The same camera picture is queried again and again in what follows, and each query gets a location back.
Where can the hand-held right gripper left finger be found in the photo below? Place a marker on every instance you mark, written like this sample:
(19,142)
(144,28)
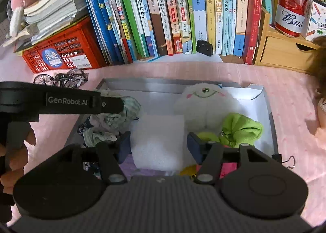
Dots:
(124,146)

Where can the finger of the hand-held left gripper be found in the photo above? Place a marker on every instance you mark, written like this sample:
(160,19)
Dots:
(109,105)

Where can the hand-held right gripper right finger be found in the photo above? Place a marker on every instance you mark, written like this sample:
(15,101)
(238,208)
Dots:
(194,147)

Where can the white lace cloth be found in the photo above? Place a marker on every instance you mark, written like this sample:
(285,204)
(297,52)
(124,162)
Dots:
(101,120)

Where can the green striped cloth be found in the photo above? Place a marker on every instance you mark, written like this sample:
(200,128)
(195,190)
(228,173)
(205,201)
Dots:
(131,107)
(98,137)

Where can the navy patterned cloth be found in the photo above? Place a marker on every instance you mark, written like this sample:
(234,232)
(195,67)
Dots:
(87,124)

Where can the white fluffy towel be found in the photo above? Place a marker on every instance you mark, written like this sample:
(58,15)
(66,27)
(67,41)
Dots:
(158,141)

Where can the grey cardboard box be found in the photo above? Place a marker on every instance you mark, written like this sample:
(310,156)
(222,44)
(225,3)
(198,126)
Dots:
(142,85)

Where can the white plush toy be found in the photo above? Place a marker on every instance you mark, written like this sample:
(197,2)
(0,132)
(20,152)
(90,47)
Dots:
(203,105)

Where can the person's left hand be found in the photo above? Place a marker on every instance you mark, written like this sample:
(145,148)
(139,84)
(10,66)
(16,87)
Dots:
(19,159)

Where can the silver miniature bicycle model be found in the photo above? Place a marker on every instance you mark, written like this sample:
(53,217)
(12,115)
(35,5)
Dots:
(44,79)

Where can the purple cloth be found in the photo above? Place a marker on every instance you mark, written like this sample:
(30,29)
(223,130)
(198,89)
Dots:
(147,172)

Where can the black miniature bicycle model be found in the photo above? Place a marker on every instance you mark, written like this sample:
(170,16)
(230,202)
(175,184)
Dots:
(71,78)

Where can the red plastic crate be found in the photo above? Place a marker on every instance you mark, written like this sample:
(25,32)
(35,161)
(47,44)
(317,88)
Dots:
(84,44)

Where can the black binder clip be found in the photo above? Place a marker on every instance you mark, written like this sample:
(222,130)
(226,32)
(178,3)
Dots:
(276,158)

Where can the stack of flat grey books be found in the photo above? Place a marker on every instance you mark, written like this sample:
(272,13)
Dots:
(51,11)

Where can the small black case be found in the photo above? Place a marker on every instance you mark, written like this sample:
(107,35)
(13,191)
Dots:
(204,47)

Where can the row of upright books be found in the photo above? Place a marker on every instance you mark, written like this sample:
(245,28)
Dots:
(163,6)

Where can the wooden drawer organizer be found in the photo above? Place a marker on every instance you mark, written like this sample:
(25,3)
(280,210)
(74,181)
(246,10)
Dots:
(277,52)

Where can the brown-haired doll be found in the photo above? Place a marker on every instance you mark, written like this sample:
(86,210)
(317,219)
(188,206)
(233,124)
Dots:
(319,75)

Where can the red drink can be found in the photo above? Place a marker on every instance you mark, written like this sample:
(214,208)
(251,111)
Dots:
(290,6)

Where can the white printed box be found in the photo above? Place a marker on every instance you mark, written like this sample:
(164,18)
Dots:
(315,19)

